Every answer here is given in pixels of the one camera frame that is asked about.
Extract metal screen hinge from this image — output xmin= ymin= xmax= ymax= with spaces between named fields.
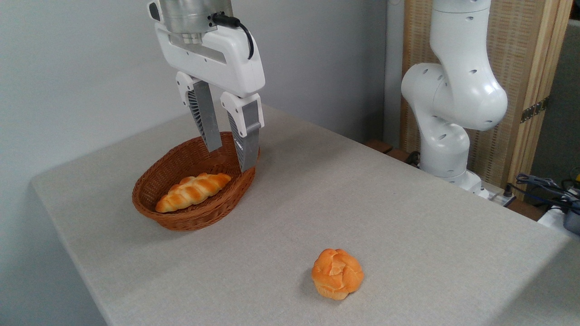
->
xmin=520 ymin=96 xmax=550 ymax=124

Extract brown wooden block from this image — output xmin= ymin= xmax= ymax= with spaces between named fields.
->
xmin=385 ymin=148 xmax=414 ymax=163

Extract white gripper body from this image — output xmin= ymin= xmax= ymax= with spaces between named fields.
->
xmin=154 ymin=23 xmax=266 ymax=98

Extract brown wicker basket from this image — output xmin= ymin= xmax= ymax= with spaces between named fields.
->
xmin=132 ymin=132 xmax=261 ymax=232

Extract round orange bread bun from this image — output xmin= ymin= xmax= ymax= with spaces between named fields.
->
xmin=311 ymin=248 xmax=364 ymax=300

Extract blue-black cable bundle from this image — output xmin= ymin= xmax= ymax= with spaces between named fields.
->
xmin=507 ymin=173 xmax=580 ymax=214

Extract grey-white gripper finger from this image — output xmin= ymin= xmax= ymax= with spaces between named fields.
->
xmin=176 ymin=71 xmax=223 ymax=153
xmin=221 ymin=92 xmax=265 ymax=173

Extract braided bread loaf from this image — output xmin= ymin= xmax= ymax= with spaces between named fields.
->
xmin=155 ymin=173 xmax=232 ymax=213

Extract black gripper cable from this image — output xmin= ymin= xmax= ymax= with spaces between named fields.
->
xmin=211 ymin=13 xmax=255 ymax=60

